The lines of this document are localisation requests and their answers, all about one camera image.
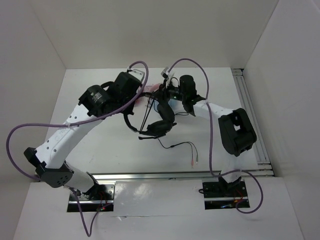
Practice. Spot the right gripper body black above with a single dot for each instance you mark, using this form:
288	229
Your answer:
173	93

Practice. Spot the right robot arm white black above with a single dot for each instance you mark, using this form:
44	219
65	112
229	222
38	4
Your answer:
234	126

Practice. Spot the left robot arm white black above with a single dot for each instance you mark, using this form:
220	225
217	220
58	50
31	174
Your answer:
49	159

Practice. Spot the blue pink cat-ear headphones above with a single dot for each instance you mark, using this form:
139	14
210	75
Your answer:
172	103

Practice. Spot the red headphones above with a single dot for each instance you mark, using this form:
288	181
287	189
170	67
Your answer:
139	101

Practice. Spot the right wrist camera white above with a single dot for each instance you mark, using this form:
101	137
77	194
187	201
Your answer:
167	75

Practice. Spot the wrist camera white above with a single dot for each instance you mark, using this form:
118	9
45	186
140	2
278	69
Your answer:
139	74
167	75

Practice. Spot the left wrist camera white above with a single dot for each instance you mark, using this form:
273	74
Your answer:
139	74

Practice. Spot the aluminium rail front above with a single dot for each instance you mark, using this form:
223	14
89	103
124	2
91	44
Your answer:
162	176

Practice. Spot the aluminium rail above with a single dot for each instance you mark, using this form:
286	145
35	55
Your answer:
263	161
162	176

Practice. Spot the aluminium rail right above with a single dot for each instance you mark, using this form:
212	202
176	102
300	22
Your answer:
263	161

